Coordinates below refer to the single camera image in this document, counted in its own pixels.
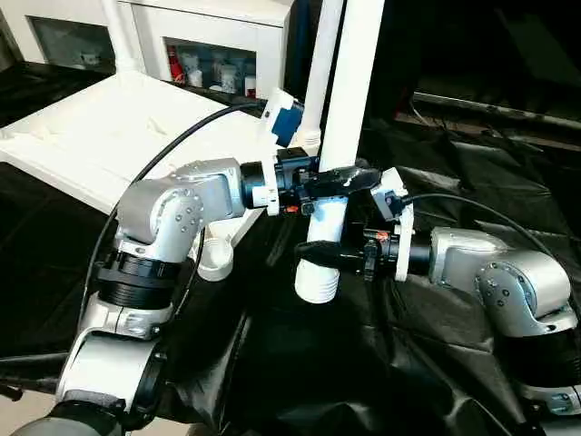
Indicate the white plastic table leg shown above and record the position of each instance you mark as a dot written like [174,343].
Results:
[120,36]
[320,68]
[349,91]

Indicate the white plastic table top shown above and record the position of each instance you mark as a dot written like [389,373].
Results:
[113,136]

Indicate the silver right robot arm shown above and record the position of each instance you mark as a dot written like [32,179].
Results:
[499,272]

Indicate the black mat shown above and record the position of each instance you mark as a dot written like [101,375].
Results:
[318,363]

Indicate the red bottle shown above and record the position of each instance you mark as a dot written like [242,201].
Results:
[172,63]

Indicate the dark metal pole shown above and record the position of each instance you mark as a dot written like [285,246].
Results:
[499,111]

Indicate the white glass-door cabinet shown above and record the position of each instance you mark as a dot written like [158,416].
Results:
[204,22]

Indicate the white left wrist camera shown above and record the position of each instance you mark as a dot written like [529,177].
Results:
[283,122]

